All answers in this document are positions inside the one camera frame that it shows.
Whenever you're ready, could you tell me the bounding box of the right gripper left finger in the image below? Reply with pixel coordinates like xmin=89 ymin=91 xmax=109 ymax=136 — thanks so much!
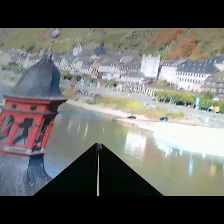
xmin=34 ymin=142 xmax=99 ymax=197

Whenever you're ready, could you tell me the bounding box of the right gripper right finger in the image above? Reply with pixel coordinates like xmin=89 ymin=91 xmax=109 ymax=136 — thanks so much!
xmin=98 ymin=143 xmax=164 ymax=197

